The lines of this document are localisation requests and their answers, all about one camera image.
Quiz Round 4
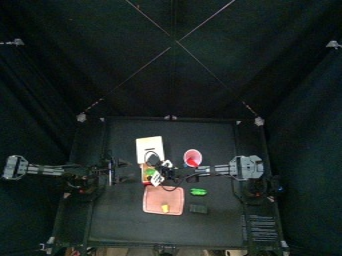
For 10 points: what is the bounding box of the small wooden box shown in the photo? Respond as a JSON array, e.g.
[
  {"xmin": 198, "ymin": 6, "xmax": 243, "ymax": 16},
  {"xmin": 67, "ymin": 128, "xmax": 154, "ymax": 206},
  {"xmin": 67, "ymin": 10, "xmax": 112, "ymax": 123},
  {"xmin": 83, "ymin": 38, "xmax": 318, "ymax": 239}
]
[{"xmin": 139, "ymin": 162, "xmax": 159, "ymax": 186}]

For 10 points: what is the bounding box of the pink cutting board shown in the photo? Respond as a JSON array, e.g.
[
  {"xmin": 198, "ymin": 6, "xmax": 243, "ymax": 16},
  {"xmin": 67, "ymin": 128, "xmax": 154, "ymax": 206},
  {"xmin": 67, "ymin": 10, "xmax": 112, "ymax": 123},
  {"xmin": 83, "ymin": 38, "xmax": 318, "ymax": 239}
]
[{"xmin": 142, "ymin": 184, "xmax": 186, "ymax": 217}]

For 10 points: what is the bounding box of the red plastic cup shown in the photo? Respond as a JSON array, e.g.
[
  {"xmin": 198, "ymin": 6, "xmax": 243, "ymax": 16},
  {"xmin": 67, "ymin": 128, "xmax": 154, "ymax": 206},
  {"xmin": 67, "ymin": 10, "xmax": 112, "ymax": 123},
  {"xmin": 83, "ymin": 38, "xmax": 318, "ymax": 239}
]
[{"xmin": 182, "ymin": 148, "xmax": 204, "ymax": 169}]

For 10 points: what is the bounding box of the white flat box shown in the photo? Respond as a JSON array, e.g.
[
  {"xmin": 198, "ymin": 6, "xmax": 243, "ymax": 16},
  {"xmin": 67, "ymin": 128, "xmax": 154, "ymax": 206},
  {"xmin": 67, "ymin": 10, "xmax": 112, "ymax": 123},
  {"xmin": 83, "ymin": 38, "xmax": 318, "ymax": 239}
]
[{"xmin": 135, "ymin": 135, "xmax": 167, "ymax": 165}]

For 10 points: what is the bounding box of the green toy vegetable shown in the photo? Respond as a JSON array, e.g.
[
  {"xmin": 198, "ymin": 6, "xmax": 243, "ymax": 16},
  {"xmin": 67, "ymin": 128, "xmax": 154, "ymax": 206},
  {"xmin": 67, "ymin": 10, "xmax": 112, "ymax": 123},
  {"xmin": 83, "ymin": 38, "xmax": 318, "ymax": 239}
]
[{"xmin": 188, "ymin": 187, "xmax": 208, "ymax": 197}]

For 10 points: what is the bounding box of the small black block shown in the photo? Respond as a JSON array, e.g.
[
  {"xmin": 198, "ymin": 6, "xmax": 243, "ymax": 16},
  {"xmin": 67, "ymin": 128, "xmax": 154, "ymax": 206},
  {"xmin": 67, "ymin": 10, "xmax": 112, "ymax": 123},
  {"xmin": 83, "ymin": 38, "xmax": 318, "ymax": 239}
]
[{"xmin": 188, "ymin": 203, "xmax": 210, "ymax": 215}]

